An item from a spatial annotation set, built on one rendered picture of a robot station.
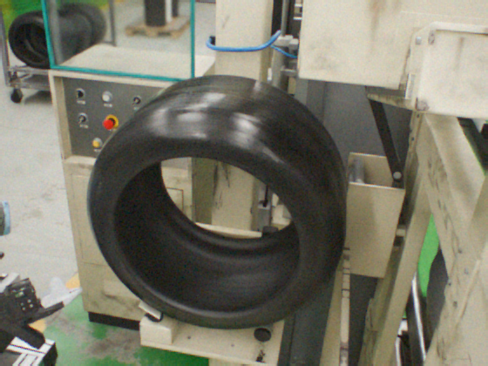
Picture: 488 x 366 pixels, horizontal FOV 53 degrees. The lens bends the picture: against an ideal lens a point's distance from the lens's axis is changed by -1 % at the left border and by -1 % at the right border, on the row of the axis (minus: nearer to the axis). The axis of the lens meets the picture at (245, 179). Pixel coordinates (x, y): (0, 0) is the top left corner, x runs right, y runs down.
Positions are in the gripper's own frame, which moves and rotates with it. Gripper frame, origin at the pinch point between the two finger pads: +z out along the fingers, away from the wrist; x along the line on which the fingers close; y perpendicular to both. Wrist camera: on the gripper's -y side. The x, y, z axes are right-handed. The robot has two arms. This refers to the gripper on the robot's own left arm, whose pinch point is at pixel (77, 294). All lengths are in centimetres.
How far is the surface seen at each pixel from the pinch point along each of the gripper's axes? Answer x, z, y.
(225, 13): 1, 55, 54
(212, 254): 12.3, 38.3, -9.3
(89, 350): 107, -2, -70
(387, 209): -17, 80, -5
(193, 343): 0.5, 22.8, -26.1
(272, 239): 0, 53, -7
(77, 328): 122, -3, -64
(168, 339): 1.8, 17.1, -22.3
